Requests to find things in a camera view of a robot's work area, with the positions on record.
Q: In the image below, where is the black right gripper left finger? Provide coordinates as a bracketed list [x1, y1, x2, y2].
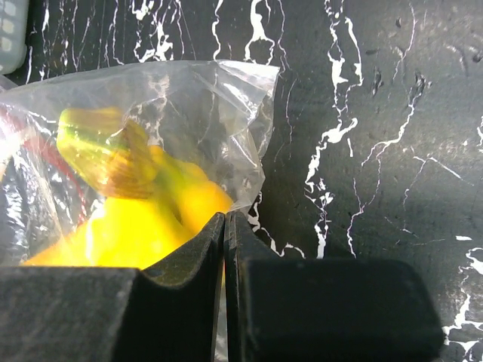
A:
[1, 213, 225, 361]

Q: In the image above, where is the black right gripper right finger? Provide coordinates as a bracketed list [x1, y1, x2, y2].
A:
[223, 212, 445, 361]

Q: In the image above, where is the fake banana bunch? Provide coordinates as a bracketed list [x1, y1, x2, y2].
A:
[26, 107, 233, 269]

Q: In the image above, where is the clear zip bag with fruit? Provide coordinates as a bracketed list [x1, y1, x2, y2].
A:
[1, 60, 281, 268]

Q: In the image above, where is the teal plastic basket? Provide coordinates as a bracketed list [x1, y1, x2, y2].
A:
[1, 0, 29, 75]

